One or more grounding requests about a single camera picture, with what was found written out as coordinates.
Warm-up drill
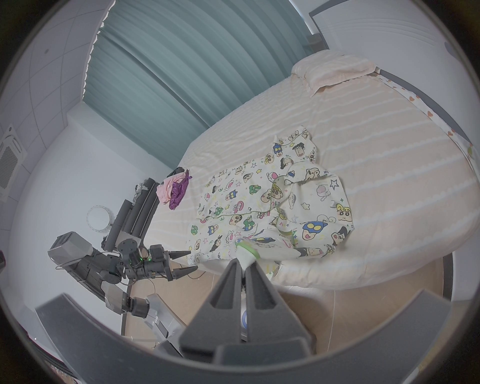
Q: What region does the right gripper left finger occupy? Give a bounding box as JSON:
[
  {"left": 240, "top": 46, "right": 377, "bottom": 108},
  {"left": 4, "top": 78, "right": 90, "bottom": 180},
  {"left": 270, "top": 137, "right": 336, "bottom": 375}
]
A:
[{"left": 178, "top": 258, "right": 243, "bottom": 358}]

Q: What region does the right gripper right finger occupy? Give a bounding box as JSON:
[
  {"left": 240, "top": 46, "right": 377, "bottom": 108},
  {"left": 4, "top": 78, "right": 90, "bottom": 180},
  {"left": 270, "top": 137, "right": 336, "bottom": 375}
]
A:
[{"left": 244, "top": 262, "right": 314, "bottom": 355}]

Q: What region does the white printed pyjama top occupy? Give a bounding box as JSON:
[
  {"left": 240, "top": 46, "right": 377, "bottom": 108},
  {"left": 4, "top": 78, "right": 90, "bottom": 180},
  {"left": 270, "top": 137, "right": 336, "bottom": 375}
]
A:
[{"left": 189, "top": 127, "right": 355, "bottom": 342}]

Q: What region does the bed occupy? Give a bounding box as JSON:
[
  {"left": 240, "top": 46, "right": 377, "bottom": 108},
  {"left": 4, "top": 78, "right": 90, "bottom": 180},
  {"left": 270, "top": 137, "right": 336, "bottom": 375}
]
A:
[{"left": 148, "top": 0, "right": 480, "bottom": 289}]

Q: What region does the black chest of drawers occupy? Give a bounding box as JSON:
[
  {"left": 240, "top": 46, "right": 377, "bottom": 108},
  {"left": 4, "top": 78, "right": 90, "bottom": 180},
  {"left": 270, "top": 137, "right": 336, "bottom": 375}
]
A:
[{"left": 125, "top": 178, "right": 162, "bottom": 241}]

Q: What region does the pink garment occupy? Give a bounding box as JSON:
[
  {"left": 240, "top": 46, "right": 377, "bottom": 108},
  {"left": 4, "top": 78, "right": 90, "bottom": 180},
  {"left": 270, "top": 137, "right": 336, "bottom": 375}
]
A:
[{"left": 156, "top": 176, "right": 188, "bottom": 205}]

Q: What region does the round white mirror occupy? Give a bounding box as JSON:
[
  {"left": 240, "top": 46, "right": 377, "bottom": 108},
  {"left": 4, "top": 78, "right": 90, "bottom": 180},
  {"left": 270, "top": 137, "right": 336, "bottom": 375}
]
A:
[{"left": 87, "top": 204, "right": 113, "bottom": 233}]

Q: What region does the blue-green curtain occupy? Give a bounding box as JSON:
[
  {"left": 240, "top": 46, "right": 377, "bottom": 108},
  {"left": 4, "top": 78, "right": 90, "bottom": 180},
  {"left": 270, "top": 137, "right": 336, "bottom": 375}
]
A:
[{"left": 82, "top": 0, "right": 331, "bottom": 169}]

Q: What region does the cream pillow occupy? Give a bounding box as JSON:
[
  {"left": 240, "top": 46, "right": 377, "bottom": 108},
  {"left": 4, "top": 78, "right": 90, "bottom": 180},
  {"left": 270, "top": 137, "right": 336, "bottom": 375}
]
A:
[{"left": 290, "top": 50, "right": 377, "bottom": 98}]

